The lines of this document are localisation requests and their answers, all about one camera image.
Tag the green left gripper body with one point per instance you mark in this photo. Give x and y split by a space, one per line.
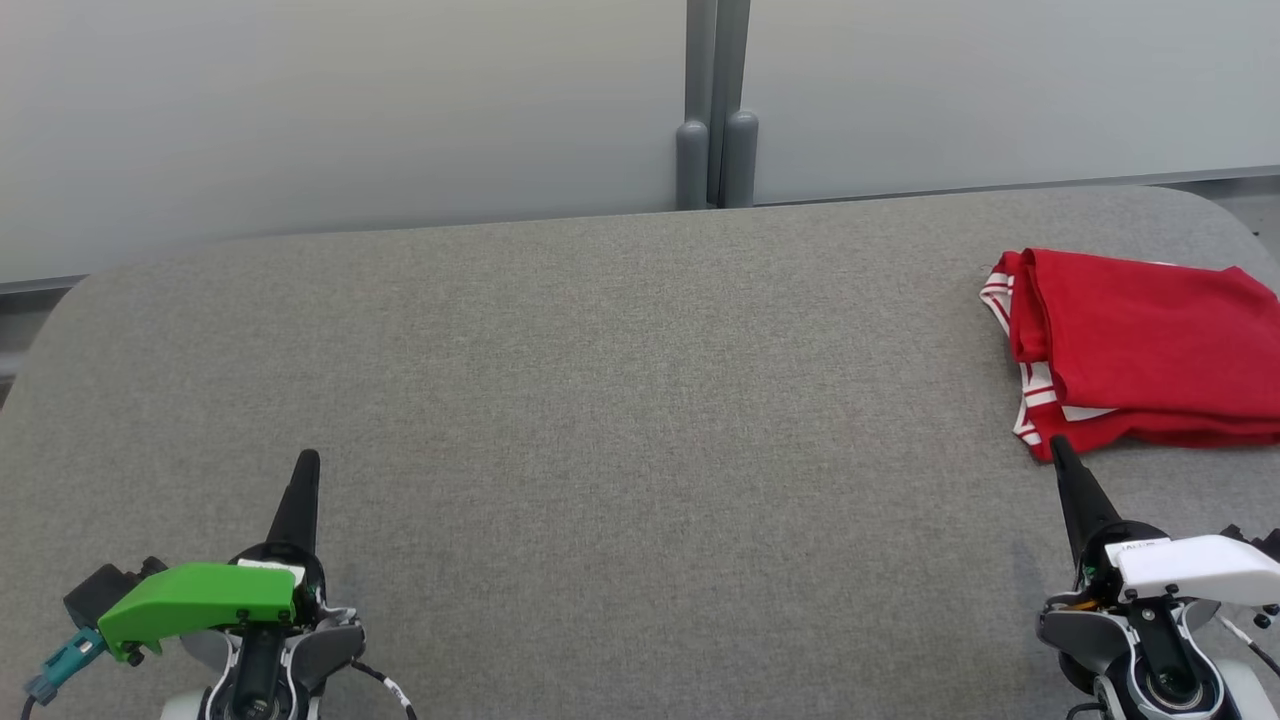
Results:
200 595

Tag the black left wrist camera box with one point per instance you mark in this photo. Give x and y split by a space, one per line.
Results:
100 590

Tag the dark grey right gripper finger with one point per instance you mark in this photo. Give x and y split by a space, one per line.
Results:
1085 510

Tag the red basketball jersey white sleeves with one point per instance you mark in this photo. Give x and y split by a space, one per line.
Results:
1150 340

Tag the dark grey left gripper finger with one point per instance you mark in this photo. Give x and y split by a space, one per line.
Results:
300 510

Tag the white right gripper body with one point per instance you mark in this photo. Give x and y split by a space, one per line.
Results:
1200 570

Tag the grey fabric sofa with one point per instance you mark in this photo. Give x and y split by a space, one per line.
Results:
600 420

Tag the teal left camera connector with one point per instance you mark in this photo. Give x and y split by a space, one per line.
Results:
65 665

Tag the grey partition post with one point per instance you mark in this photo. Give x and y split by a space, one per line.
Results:
717 150

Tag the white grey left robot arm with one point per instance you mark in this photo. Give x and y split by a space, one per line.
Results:
260 670

